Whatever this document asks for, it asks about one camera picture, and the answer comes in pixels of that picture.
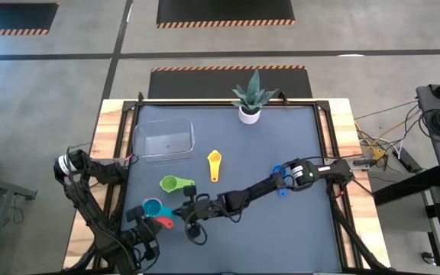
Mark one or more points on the green succulent plant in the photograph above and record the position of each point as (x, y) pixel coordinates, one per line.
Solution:
(253, 95)

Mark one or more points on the red measuring cup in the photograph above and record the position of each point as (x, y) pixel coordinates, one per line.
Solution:
(166, 222)

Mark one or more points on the grey table mat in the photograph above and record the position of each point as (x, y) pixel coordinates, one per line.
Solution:
(262, 237)

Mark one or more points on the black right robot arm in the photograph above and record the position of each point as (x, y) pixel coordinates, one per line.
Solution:
(258, 191)

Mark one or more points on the blue measuring cup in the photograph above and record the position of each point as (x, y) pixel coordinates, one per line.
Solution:
(276, 170)

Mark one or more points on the black power strip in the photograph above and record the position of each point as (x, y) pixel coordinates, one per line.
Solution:
(405, 160)

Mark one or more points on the green measuring cup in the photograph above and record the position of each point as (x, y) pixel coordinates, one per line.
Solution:
(168, 184)

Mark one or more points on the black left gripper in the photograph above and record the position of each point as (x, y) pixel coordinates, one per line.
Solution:
(143, 233)

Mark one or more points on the black striped-edge floor mat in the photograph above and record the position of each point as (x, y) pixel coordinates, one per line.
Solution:
(13, 17)
(204, 84)
(224, 11)

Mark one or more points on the teal measuring cup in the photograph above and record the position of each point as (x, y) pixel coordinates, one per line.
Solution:
(152, 208)

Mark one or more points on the yellow measuring cup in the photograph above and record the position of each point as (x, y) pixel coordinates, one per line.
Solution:
(214, 168)

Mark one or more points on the clear plastic basket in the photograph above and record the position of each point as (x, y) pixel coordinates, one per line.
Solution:
(166, 141)

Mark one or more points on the black metal table frame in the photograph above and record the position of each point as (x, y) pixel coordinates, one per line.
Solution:
(220, 102)

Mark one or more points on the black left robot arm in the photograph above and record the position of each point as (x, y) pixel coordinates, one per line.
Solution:
(86, 208)

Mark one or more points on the white plant pot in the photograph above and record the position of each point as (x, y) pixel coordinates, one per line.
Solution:
(248, 117)

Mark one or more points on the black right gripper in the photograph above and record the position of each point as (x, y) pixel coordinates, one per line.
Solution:
(201, 209)

